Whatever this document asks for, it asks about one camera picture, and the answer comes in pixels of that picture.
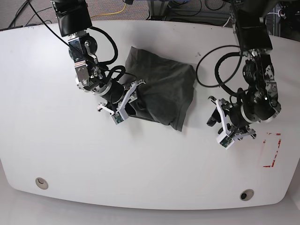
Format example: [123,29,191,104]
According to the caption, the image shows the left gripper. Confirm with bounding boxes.
[207,96,256,140]

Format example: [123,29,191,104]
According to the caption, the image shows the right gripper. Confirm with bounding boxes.
[97,79,145,117]

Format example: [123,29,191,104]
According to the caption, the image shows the dark grey t-shirt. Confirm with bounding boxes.
[125,47,196,131]

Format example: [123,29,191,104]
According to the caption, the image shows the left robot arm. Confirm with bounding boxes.
[207,0,281,147]

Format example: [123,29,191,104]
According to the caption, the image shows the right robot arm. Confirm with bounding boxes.
[52,0,144,124]

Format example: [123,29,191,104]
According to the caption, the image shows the red tape rectangle marking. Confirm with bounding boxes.
[260,133,282,168]

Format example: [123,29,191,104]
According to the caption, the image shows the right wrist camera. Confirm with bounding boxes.
[111,109,129,125]

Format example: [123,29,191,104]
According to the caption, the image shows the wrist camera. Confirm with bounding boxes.
[216,133,235,150]
[111,109,129,125]

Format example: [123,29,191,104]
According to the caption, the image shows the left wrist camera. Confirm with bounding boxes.
[216,133,235,150]

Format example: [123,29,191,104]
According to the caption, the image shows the right table cable grommet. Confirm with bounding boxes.
[240,189,254,201]

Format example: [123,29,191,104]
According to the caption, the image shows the table cable grommet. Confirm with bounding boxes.
[35,177,49,190]
[240,189,254,201]

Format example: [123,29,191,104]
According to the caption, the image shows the yellow cable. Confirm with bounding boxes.
[91,0,128,19]

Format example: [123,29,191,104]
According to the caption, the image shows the left table cable grommet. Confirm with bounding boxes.
[35,177,49,190]

